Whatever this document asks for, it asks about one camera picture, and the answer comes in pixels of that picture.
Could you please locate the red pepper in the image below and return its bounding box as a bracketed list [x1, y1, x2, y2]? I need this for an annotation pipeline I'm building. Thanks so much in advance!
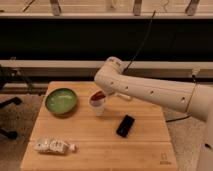
[91, 91, 105, 101]

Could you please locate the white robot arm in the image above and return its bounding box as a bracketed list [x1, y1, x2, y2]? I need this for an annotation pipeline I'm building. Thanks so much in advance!
[94, 57, 213, 171]

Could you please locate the white ceramic cup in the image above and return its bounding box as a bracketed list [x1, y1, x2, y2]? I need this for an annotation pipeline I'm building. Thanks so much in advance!
[89, 97, 105, 116]

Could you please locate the green ceramic bowl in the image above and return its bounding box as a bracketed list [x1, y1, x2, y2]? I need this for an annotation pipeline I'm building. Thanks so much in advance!
[45, 88, 78, 116]

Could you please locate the black rectangular phone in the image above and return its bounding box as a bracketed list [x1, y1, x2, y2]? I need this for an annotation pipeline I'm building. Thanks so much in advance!
[116, 115, 135, 137]

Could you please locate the white crumpled plastic bag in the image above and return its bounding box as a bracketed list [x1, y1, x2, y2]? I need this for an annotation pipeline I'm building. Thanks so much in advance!
[34, 138, 77, 155]

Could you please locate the black office chair base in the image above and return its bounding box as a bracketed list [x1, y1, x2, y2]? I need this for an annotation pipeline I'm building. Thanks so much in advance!
[0, 64, 23, 141]

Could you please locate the black cable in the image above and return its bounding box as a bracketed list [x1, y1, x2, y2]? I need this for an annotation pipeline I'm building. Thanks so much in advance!
[121, 9, 157, 75]

